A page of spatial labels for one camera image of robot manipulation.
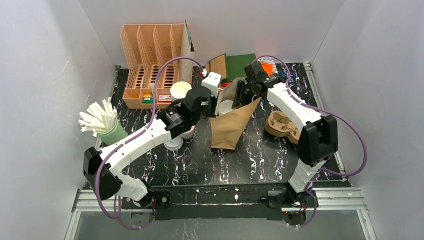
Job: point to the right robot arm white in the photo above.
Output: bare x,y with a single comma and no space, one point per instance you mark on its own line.
318,139

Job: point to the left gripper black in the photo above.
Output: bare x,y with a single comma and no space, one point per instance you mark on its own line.
212,105

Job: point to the tan paper bag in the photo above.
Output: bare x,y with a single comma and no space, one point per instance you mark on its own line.
226,130

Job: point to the white wrapped straws bundle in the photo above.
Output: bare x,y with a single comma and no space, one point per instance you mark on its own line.
98,118

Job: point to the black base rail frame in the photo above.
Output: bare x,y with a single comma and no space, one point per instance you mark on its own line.
230,212

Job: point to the orange paper bag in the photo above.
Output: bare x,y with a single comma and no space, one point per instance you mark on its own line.
268,67

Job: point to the white folder in organizer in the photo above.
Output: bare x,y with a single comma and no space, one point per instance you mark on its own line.
187,50

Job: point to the dark green paper bag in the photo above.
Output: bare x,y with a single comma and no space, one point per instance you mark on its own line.
230,67

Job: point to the pink desk file organizer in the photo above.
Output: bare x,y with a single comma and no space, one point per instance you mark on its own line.
147,47

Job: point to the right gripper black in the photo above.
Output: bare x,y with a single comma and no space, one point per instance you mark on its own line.
243,92

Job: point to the green cup holder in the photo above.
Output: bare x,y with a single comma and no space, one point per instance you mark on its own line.
116,134

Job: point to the stack of paper cups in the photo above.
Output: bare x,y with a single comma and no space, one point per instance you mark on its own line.
179,90

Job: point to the cardboard two-cup carrier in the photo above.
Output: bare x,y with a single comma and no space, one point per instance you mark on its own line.
278,124

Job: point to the loose white lid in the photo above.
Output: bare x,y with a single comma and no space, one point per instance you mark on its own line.
174,144

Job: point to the green yellow small item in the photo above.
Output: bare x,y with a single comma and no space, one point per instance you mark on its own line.
147,99

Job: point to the single paper cup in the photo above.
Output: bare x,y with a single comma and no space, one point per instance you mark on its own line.
188,134

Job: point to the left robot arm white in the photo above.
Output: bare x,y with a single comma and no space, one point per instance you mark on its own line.
102,168

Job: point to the red white small box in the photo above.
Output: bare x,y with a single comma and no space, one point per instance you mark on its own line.
165,98

